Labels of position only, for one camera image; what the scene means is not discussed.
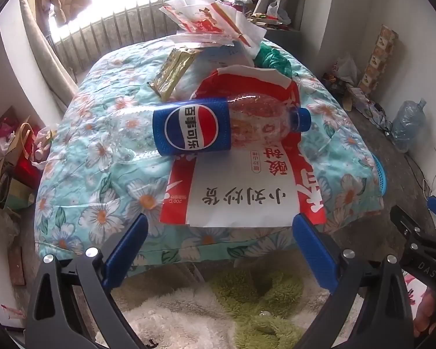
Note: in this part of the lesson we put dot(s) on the blue plastic basket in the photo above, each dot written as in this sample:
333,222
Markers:
381,178

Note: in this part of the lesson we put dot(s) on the gold snack packet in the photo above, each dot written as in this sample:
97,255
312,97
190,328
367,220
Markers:
170,72

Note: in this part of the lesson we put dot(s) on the blue label cola bottle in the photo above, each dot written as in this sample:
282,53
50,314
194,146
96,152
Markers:
192,127

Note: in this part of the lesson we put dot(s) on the large water jug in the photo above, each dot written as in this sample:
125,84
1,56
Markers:
408,123

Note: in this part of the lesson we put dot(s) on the green plastic bag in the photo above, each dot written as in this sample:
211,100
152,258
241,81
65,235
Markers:
272,58

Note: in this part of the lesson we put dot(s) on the window railing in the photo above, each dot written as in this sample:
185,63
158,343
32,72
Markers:
130,25

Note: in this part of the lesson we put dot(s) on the pink floral clothing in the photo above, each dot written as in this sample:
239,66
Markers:
416,287

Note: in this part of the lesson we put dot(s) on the person's right hand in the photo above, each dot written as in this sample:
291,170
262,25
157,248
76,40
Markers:
427,309

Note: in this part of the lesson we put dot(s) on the red gift bag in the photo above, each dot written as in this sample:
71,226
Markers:
27,163

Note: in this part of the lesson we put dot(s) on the small white plastic bag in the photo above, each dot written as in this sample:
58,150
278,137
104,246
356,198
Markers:
276,9

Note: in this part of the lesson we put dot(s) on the red white printed plastic bag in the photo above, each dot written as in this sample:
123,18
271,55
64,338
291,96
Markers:
210,18

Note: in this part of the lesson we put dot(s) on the white fluffy blanket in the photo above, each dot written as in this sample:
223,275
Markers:
174,316

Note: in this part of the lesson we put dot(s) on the pink tissue paper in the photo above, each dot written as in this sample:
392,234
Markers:
0,134

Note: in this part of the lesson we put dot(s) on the green fluffy blanket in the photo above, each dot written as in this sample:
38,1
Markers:
261,298

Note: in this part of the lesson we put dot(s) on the red white paper bag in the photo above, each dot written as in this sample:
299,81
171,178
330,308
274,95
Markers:
239,196

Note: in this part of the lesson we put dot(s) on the crumpled white floor bag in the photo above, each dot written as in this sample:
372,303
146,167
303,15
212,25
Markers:
347,67

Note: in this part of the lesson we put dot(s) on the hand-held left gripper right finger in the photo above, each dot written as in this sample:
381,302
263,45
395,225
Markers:
314,254

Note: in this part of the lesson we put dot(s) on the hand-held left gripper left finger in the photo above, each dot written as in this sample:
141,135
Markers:
127,251

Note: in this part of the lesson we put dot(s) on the floral turquoise blanket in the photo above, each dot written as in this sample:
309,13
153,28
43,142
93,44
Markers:
94,160

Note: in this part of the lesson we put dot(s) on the grey cabinet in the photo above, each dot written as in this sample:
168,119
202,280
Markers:
287,38

